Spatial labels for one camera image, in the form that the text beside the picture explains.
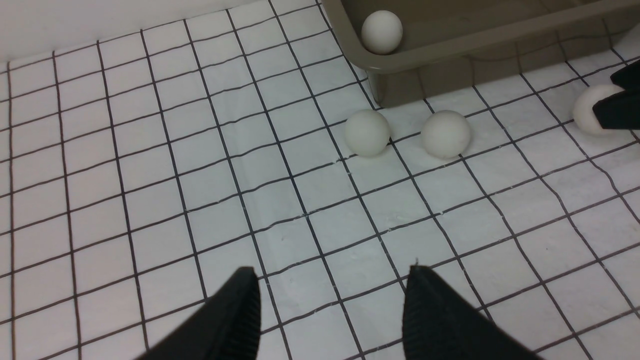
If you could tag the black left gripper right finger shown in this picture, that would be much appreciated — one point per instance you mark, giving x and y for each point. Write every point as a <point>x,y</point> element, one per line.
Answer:
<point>439,324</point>

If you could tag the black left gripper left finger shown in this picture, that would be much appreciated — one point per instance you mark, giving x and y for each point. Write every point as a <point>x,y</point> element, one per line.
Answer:
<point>226,327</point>

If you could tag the white black grid tablecloth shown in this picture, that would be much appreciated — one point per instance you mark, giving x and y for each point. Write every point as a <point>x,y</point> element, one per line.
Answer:
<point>139,172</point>

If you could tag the white ball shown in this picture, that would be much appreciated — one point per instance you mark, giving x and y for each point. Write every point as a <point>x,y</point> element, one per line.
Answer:
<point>583,109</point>
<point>381,32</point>
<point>367,133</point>
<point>446,134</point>

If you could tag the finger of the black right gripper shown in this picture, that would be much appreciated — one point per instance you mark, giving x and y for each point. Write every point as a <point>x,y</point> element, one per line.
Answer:
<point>620,111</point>
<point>627,78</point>

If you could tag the olive green plastic bin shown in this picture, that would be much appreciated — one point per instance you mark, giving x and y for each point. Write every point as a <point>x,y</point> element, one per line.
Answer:
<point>449,45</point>

